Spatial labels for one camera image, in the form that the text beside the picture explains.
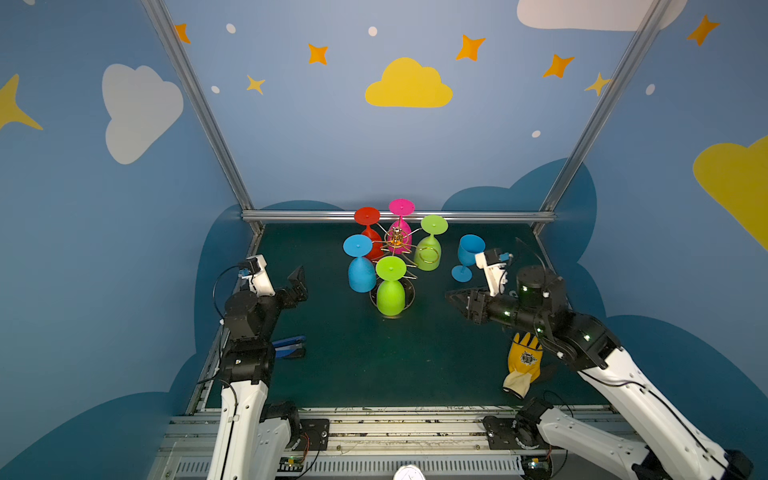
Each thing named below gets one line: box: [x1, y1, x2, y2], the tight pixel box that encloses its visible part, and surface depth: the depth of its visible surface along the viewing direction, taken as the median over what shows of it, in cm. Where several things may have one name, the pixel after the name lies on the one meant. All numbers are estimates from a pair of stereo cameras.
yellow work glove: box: [502, 332, 543, 399], surface depth 83 cm
